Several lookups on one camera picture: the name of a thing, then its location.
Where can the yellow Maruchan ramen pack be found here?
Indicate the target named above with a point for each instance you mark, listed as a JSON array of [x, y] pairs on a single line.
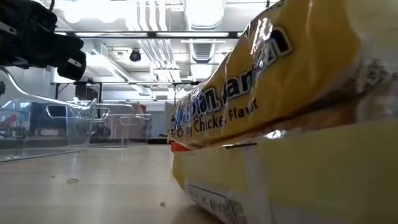
[[311, 174], [280, 77]]

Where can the clear plastic bin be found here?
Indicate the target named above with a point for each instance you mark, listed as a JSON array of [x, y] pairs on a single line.
[[62, 146], [102, 137]]

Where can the black overhead beam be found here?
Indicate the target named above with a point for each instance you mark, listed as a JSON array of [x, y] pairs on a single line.
[[149, 35]]

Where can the red spicy noodle pack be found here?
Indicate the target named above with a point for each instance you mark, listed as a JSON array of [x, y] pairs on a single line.
[[178, 147]]

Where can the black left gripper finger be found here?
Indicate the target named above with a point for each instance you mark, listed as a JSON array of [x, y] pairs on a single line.
[[65, 46], [73, 67]]

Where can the black ceiling spotlight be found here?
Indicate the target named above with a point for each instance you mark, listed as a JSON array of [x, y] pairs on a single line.
[[135, 56]]

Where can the noodle crumb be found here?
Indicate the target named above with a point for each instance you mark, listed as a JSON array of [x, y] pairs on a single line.
[[73, 180]]

